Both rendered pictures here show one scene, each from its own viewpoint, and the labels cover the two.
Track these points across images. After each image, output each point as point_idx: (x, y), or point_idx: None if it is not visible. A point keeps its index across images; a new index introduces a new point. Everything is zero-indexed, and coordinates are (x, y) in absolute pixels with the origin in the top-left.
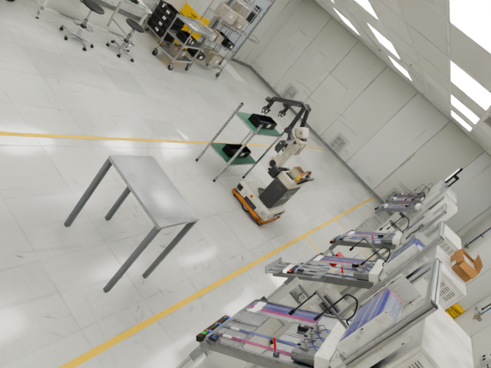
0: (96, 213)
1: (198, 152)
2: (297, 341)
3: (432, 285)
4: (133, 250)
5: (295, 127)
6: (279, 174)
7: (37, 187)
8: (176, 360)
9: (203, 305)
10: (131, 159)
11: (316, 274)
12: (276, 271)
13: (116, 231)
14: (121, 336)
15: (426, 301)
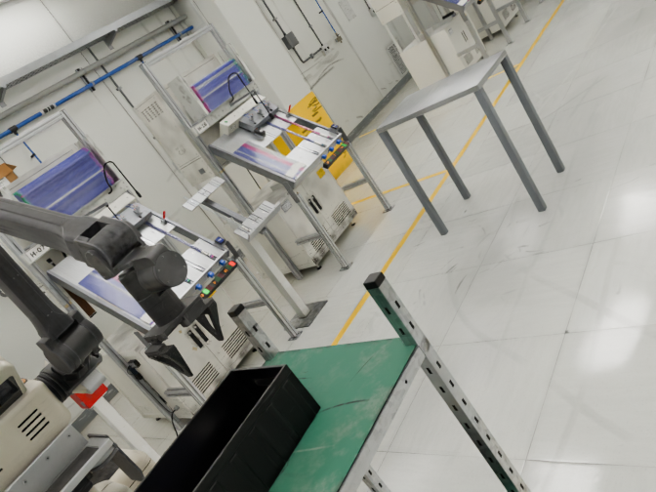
0: (559, 198)
1: None
2: (267, 128)
3: (191, 35)
4: (479, 229)
5: (1, 363)
6: (153, 463)
7: (639, 143)
8: (374, 237)
9: (361, 285)
10: (486, 66)
11: (216, 185)
12: (265, 203)
13: (516, 217)
14: None
15: (210, 27)
